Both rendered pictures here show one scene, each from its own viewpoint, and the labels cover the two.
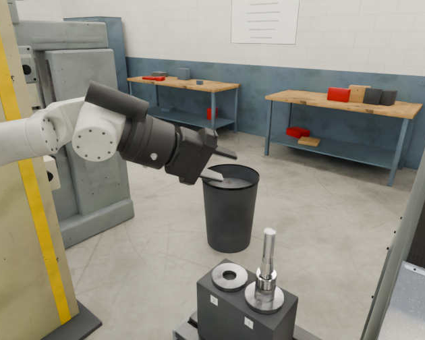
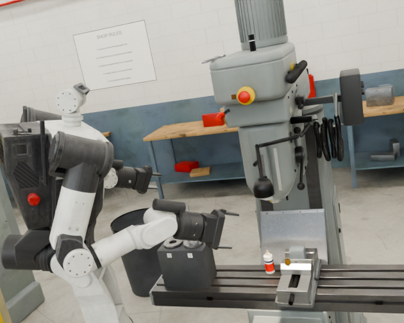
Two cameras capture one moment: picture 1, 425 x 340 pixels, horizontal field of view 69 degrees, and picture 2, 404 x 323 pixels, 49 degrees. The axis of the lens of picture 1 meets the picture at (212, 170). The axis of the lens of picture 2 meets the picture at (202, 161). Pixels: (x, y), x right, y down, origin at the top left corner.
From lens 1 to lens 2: 128 cm
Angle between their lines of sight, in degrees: 19
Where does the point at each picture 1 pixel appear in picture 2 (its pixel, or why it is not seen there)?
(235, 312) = (182, 254)
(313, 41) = (173, 74)
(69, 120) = not seen: hidden behind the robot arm
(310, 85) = (184, 116)
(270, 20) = (124, 61)
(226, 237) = (151, 279)
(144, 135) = (124, 173)
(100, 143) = (111, 179)
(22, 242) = not seen: outside the picture
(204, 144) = (147, 172)
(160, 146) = (131, 177)
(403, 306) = (268, 235)
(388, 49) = not seen: hidden behind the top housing
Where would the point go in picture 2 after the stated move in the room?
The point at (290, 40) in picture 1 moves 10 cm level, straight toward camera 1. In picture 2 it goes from (150, 76) to (151, 77)
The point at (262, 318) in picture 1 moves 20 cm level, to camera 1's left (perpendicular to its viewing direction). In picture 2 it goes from (195, 249) to (151, 264)
